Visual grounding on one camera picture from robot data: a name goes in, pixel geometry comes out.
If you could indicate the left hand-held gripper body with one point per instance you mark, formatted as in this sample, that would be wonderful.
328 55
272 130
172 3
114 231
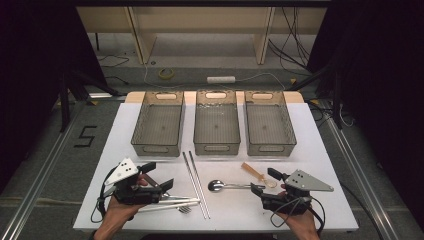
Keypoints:
140 195

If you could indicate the beige wooden desk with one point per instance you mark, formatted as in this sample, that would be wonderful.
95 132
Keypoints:
200 20

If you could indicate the metal spoon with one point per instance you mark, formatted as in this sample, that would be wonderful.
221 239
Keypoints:
216 185

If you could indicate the metal floor rail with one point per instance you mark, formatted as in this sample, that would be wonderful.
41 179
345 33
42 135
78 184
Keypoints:
360 173
43 173

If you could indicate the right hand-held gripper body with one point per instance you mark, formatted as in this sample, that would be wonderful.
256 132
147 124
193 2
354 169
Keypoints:
306 183

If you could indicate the metal fork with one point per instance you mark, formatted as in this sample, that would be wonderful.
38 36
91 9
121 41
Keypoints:
185 209

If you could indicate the white table mat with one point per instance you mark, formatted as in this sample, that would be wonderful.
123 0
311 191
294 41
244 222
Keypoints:
316 166

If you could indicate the black metal stand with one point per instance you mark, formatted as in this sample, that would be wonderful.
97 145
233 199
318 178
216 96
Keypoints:
337 100
64 100

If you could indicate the wooden spoon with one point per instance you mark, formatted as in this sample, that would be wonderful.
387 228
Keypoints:
253 171

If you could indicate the metal chopstick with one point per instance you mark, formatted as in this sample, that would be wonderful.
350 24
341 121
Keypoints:
195 186
200 185

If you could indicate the person's right hand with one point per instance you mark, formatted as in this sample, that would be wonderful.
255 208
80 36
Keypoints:
303 222

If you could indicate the black curtain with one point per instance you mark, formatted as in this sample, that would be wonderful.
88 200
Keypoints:
33 66
383 83

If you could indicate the clear grey plastic bin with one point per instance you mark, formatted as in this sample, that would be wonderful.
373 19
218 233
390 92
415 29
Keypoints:
216 128
268 128
158 128

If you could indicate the yellow tape roll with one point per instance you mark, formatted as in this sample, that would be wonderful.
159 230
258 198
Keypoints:
166 73

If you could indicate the white power strip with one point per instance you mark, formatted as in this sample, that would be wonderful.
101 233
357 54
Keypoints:
220 79

